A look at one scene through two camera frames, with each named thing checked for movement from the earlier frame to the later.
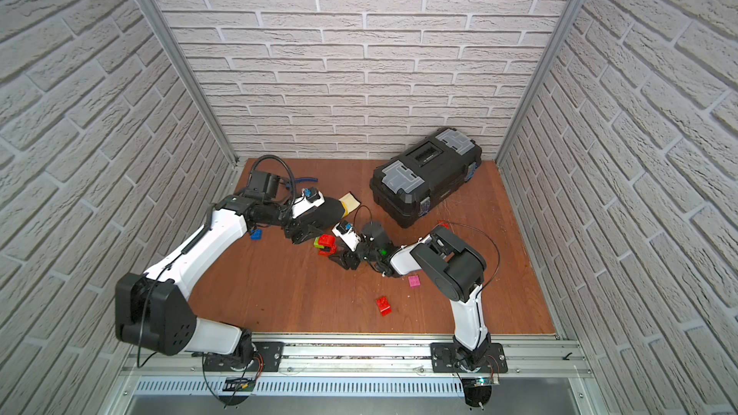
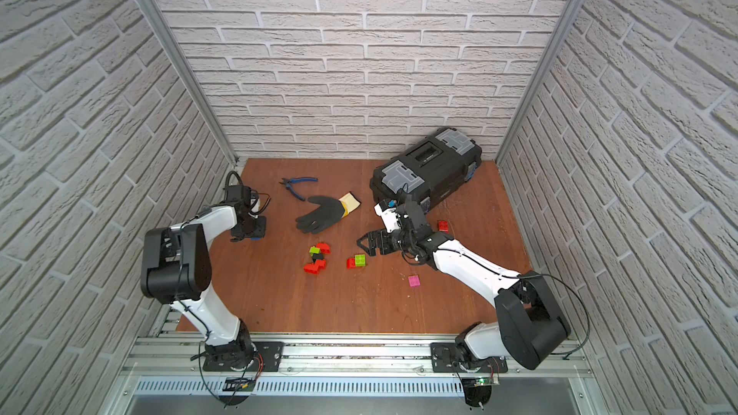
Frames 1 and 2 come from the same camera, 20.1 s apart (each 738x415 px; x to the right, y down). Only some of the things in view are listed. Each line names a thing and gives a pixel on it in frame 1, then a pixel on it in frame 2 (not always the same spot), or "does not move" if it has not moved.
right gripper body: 361,255 to 396,241
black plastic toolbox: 407,184 does not move
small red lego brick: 332,251 to 314,268
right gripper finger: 343,259 to 369,246
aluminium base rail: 174,367 does not move
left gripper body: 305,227 to 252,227
